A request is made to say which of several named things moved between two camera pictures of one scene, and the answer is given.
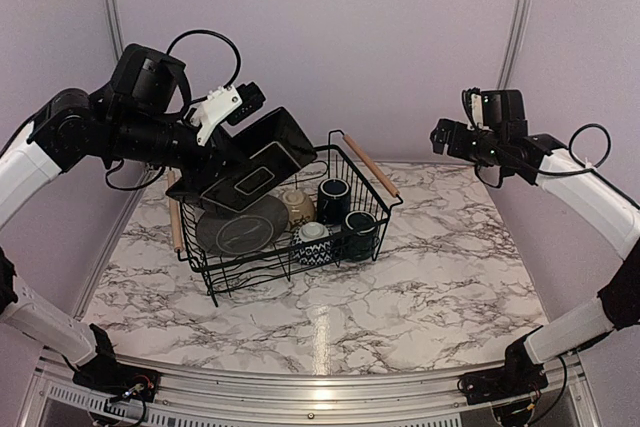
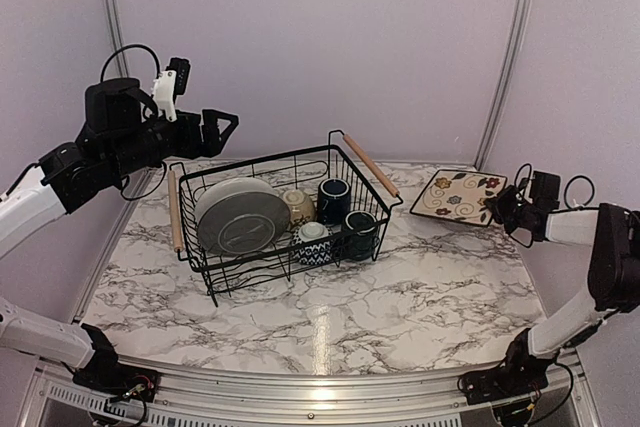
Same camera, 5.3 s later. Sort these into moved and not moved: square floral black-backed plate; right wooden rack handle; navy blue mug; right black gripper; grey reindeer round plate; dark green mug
Moved: right black gripper; square floral black-backed plate
Not moved: grey reindeer round plate; right wooden rack handle; navy blue mug; dark green mug
